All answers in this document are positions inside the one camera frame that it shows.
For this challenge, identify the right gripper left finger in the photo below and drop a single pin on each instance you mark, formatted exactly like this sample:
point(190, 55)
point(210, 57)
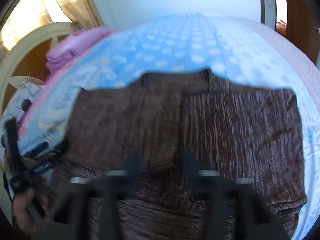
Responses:
point(90, 208)

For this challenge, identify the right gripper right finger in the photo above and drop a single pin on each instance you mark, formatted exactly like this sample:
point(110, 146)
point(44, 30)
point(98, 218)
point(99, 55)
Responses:
point(252, 217)

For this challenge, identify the brown knitted sweater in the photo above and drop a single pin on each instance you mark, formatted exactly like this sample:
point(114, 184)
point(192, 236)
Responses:
point(238, 131)

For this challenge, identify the person's left hand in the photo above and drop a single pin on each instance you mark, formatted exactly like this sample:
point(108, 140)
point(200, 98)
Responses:
point(23, 218)

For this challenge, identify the white patterned pillow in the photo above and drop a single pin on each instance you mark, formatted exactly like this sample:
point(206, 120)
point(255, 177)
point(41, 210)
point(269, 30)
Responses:
point(27, 94)

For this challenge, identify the cream and wood headboard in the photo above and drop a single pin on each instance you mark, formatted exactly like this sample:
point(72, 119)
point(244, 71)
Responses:
point(27, 59)

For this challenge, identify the folded pink quilt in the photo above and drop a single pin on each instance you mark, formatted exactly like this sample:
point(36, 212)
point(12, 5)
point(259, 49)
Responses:
point(73, 46)

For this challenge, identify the blue pink patterned bedspread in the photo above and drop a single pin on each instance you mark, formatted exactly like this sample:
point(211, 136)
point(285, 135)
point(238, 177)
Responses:
point(246, 52)

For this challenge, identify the yellow patterned curtain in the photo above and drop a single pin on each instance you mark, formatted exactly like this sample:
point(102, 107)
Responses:
point(28, 15)

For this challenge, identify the brown wooden door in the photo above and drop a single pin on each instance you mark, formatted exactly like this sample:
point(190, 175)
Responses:
point(300, 28)

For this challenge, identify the silver door handle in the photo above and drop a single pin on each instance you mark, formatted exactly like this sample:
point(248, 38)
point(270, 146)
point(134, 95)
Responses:
point(318, 30)

